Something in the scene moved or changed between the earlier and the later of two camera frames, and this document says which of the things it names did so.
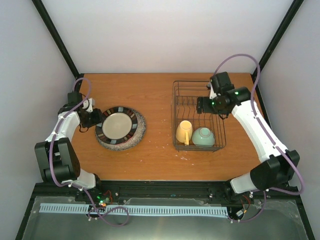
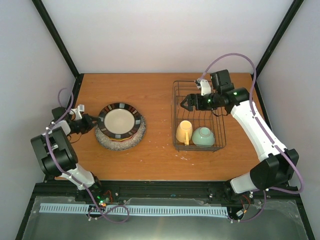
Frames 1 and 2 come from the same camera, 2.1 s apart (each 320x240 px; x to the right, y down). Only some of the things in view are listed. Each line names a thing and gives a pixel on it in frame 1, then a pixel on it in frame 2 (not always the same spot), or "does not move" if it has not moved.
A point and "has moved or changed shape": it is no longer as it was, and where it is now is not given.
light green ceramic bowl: [203, 137] does not move
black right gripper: [202, 103] -> [197, 105]
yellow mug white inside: [184, 132] does not move
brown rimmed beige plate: [119, 125] has moved or changed shape
